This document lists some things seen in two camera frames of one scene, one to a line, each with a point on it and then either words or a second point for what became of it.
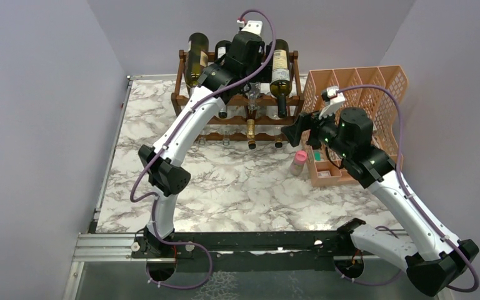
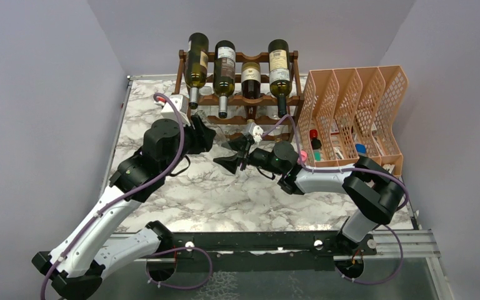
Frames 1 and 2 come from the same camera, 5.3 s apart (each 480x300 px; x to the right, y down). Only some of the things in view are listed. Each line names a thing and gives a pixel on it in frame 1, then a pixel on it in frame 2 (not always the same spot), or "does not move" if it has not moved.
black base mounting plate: (249, 252) does not move
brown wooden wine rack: (259, 112) does not move
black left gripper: (258, 66) to (202, 136)
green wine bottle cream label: (280, 80) does not move
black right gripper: (305, 121) to (242, 157)
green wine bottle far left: (196, 57) does not move
